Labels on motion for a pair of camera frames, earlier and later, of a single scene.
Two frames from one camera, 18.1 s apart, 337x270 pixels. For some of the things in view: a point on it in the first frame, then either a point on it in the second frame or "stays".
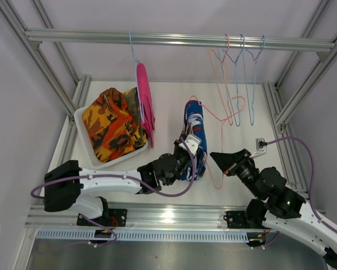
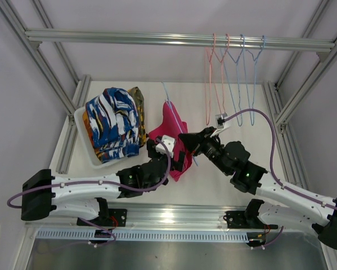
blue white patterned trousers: x=194 y=124 → x=113 y=123
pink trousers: x=144 y=89 → x=171 y=125
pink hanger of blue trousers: x=222 y=120 → x=207 y=78
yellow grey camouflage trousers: x=133 y=100 → x=137 y=95
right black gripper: x=230 y=160 → x=193 y=140
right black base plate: x=236 y=219 stays
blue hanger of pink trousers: x=137 y=78 → x=167 y=100
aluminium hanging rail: x=323 y=47 stays
